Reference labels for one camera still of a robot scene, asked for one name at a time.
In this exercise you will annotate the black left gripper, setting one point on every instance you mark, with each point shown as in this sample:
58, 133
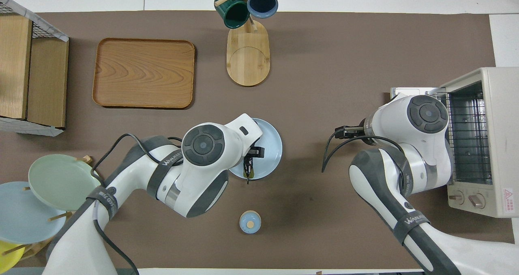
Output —
256, 152

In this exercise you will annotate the dark purple eggplant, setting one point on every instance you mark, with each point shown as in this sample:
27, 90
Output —
248, 169

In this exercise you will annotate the cream toaster oven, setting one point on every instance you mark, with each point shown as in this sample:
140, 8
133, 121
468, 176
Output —
502, 125

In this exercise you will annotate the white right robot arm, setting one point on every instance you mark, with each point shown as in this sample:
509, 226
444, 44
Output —
425, 114

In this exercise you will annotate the wooden mug tree stand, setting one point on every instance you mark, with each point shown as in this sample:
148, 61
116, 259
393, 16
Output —
248, 60

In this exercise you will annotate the brown table mat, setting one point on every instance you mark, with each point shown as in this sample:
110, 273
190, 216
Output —
324, 44

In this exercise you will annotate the wooden serving tray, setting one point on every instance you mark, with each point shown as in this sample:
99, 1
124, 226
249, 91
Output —
144, 73

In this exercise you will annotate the dark green mug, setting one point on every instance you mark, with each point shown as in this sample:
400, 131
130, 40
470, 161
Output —
233, 13

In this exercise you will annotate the blue mug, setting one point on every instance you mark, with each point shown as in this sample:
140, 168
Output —
262, 1

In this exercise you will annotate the wooden plate rack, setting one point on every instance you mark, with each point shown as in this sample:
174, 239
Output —
85, 159

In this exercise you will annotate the pale green plate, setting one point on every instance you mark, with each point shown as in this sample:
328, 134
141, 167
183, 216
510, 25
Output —
61, 181

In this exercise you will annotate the light blue racked plate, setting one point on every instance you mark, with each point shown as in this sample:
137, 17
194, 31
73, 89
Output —
24, 214

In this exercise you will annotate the yellow plate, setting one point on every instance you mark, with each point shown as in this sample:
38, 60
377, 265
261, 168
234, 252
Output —
8, 258

